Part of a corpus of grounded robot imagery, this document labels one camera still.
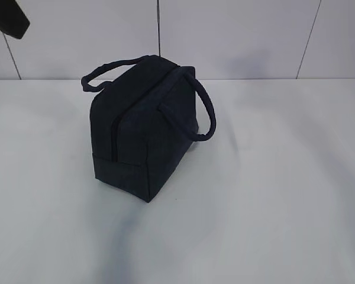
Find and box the dark navy lunch bag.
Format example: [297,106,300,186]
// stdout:
[81,55,217,202]

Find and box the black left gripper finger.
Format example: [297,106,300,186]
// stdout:
[0,0,30,40]

